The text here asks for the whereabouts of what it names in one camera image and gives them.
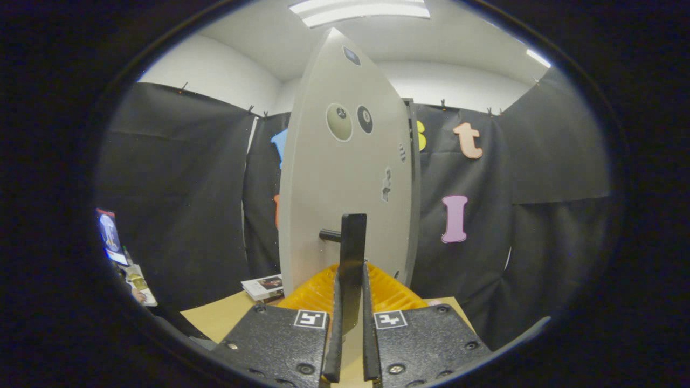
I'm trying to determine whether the narrow ceiling light panel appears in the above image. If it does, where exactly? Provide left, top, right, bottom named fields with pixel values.
left=526, top=48, right=552, bottom=69

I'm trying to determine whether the light grey shoe cabinet door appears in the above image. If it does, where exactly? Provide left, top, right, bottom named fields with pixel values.
left=278, top=27, right=416, bottom=336

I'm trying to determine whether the white book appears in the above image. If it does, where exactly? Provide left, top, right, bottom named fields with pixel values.
left=241, top=274, right=285, bottom=302

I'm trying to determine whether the wide ceiling light panel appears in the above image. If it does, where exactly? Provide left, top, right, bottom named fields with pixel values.
left=288, top=0, right=432, bottom=29

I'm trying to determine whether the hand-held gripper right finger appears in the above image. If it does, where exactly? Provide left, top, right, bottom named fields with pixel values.
left=360, top=262, right=493, bottom=388

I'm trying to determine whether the distant colourful clutter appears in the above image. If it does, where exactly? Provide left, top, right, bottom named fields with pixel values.
left=121, top=248, right=158, bottom=308

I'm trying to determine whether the black backdrop cloth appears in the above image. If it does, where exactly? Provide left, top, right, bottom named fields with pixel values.
left=97, top=67, right=612, bottom=351

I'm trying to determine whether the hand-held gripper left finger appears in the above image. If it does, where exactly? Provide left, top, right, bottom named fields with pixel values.
left=212, top=263, right=344, bottom=387

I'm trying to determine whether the blue wall poster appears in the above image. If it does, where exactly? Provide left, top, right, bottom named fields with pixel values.
left=96, top=207, right=129, bottom=266

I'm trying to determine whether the row of black cloth clips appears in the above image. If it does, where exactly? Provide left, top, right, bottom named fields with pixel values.
left=178, top=75, right=541, bottom=118

